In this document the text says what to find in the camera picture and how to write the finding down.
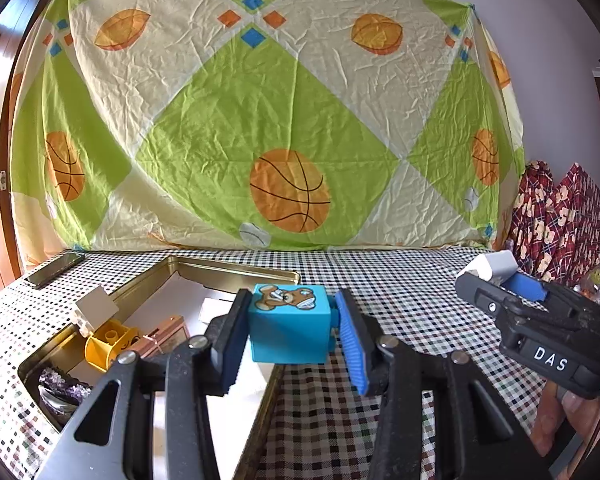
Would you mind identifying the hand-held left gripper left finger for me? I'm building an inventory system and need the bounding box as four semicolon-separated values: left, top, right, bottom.
32;287;253;480

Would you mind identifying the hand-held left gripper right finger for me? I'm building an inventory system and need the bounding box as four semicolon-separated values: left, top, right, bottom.
332;290;553;480

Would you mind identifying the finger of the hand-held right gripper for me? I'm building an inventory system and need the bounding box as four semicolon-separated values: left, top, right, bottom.
455;272;527;320
502;270;552;305

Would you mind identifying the white cube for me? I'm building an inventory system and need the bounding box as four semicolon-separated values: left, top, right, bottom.
457;251;518;283

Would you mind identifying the blue bear print block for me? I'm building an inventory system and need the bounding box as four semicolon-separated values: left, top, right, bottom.
247;284;333;365

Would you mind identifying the gold tin box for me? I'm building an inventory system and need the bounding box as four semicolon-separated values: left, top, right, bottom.
17;255;301;480

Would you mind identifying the yellow toy block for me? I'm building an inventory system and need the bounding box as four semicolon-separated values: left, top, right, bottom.
84;321;141;373

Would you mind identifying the white studded building block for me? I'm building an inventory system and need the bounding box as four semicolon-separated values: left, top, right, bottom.
74;287;121;338

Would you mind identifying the purple grey crystal stone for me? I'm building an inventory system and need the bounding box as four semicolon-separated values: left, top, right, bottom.
37;367;93;428

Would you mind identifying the person's right hand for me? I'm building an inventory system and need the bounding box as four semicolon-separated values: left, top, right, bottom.
532;382;588;458

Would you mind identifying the clear plastic bag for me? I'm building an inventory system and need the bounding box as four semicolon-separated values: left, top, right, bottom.
575;255;600;296

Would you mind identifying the red patterned cloth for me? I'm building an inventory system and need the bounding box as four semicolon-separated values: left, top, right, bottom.
505;160;600;288

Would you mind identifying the checkered tablecloth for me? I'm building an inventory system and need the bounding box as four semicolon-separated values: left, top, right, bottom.
0;245;581;480

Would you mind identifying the black smartphone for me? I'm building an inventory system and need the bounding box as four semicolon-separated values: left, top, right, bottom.
22;251;87;289

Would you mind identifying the basketball print bedsheet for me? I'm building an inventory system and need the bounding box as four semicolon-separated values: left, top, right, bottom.
10;0;526;268

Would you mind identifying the brown wooden door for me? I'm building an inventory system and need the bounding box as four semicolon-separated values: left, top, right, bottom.
0;0;76;306

